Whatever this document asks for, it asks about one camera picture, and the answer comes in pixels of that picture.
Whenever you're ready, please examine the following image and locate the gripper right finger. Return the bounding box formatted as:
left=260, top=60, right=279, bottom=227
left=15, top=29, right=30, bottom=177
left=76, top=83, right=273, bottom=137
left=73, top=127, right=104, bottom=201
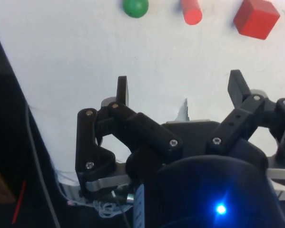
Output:
left=205, top=69, right=285, bottom=155

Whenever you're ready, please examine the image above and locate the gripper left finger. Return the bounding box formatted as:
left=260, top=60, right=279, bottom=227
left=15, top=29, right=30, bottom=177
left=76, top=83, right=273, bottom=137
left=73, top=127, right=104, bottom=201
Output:
left=75, top=76, right=185, bottom=198

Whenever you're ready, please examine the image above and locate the green ball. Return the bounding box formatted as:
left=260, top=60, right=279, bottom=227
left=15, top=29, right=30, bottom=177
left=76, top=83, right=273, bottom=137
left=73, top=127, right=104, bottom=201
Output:
left=122, top=0, right=149, bottom=19

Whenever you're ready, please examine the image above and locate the red cylinder block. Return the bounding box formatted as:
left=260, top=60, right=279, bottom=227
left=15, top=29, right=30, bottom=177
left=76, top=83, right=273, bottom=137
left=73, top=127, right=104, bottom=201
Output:
left=180, top=0, right=203, bottom=25

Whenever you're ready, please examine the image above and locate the red cube block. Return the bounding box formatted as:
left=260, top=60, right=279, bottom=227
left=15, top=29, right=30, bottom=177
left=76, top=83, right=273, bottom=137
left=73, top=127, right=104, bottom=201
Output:
left=233, top=0, right=281, bottom=40

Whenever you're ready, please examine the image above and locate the grey cable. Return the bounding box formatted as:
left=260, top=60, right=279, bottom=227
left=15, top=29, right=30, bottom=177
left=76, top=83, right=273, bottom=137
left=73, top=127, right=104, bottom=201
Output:
left=25, top=103, right=61, bottom=228

